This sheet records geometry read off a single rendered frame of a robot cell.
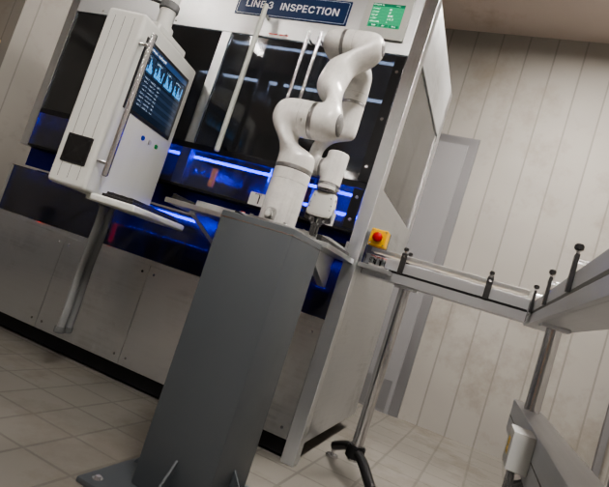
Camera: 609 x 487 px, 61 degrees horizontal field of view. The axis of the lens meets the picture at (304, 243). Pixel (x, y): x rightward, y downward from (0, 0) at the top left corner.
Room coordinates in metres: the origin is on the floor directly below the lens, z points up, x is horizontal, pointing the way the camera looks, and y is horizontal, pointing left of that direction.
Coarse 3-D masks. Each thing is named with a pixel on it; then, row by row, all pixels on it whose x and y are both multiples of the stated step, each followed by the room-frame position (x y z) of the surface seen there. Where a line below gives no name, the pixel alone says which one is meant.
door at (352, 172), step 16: (320, 48) 2.31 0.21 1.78; (320, 64) 2.30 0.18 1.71; (384, 64) 2.20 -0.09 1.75; (384, 80) 2.19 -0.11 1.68; (304, 96) 2.31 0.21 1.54; (368, 96) 2.21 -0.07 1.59; (368, 112) 2.20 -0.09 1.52; (368, 128) 2.19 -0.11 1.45; (304, 144) 2.29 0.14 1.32; (336, 144) 2.23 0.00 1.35; (352, 144) 2.21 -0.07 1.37; (352, 160) 2.20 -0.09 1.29; (352, 176) 2.19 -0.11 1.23
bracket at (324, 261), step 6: (318, 258) 1.99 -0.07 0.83; (324, 258) 2.05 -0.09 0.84; (330, 258) 2.12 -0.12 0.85; (318, 264) 2.01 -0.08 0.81; (324, 264) 2.07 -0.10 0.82; (330, 264) 2.14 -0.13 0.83; (318, 270) 2.03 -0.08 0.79; (324, 270) 2.09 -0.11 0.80; (330, 270) 2.16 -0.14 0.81; (318, 276) 2.07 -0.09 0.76; (324, 276) 2.12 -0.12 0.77; (318, 282) 2.13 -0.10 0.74; (324, 282) 2.14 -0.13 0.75
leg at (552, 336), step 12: (540, 324) 1.73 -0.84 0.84; (552, 336) 1.70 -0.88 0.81; (540, 348) 1.73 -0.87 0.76; (552, 348) 1.70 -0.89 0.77; (540, 360) 1.71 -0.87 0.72; (552, 360) 1.70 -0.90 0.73; (540, 372) 1.70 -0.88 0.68; (540, 384) 1.70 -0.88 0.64; (528, 396) 1.72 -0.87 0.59; (540, 396) 1.70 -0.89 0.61; (528, 408) 1.71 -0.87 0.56; (540, 408) 1.71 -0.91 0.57; (504, 480) 1.72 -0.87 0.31
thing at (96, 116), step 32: (128, 32) 2.00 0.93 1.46; (160, 32) 2.11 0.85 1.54; (96, 64) 2.02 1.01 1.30; (128, 64) 1.99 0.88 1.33; (160, 64) 2.17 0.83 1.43; (96, 96) 2.00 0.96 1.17; (128, 96) 2.04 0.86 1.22; (160, 96) 2.25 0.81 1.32; (96, 128) 1.99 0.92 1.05; (128, 128) 2.11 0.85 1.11; (160, 128) 2.33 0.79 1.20; (64, 160) 2.01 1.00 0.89; (96, 160) 2.00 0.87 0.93; (128, 160) 2.19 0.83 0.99; (160, 160) 2.43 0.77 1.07; (96, 192) 2.06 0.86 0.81; (128, 192) 2.26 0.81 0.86
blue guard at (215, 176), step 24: (48, 120) 2.82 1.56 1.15; (48, 144) 2.80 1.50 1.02; (168, 168) 2.51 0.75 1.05; (192, 168) 2.46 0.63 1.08; (216, 168) 2.42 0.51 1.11; (240, 168) 2.37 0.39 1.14; (264, 168) 2.33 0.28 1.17; (216, 192) 2.40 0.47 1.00; (240, 192) 2.36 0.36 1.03; (264, 192) 2.32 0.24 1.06; (312, 192) 2.24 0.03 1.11; (336, 216) 2.19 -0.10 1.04
